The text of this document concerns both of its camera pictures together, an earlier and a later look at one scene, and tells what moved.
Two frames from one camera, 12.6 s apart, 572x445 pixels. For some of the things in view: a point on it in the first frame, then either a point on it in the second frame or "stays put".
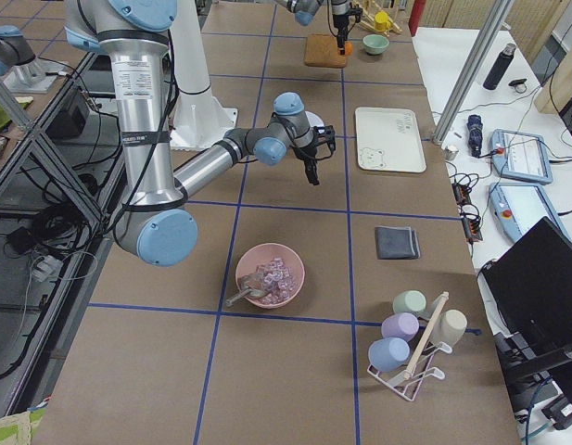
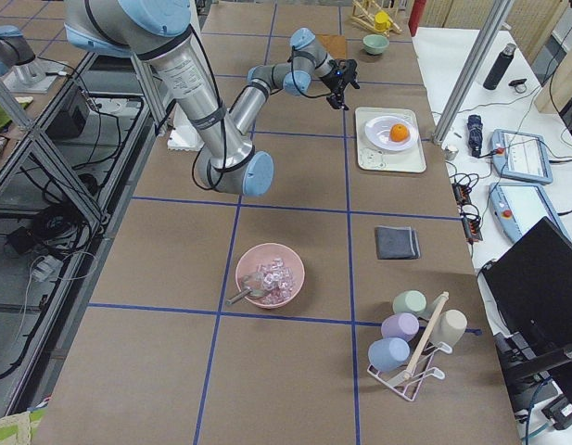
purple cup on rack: [400, 324] stays put
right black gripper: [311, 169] to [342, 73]
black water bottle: [500, 67] stays put
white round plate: [314, 120] to [376, 133]
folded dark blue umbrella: [475, 135] stays put
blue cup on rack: [388, 354] stays put
